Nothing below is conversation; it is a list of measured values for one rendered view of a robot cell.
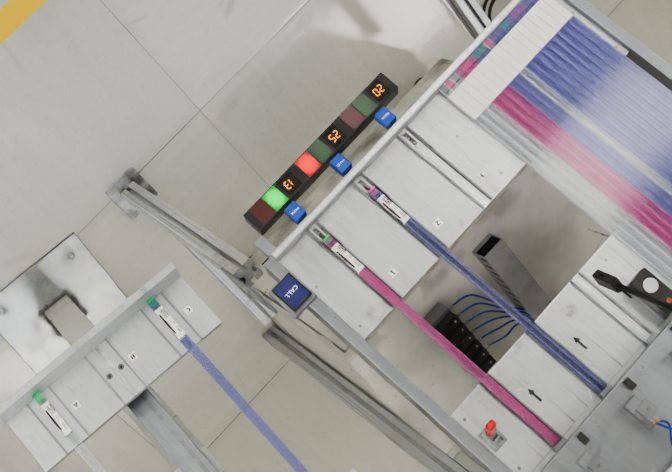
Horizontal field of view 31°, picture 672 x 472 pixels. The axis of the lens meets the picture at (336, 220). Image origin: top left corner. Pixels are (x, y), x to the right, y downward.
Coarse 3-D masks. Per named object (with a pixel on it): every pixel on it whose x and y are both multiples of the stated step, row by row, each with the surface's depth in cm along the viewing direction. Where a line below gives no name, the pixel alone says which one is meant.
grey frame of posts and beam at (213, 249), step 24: (144, 192) 249; (168, 216) 236; (192, 240) 220; (216, 240) 214; (216, 264) 211; (240, 264) 205; (264, 336) 280; (288, 336) 274; (312, 360) 262; (360, 408) 241; (384, 408) 236; (384, 432) 231; (408, 432) 227
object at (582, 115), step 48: (528, 0) 205; (480, 48) 203; (528, 48) 202; (576, 48) 202; (480, 96) 201; (528, 96) 200; (576, 96) 200; (624, 96) 199; (528, 144) 198; (576, 144) 198; (624, 144) 197; (576, 192) 195; (624, 192) 195; (624, 240) 193
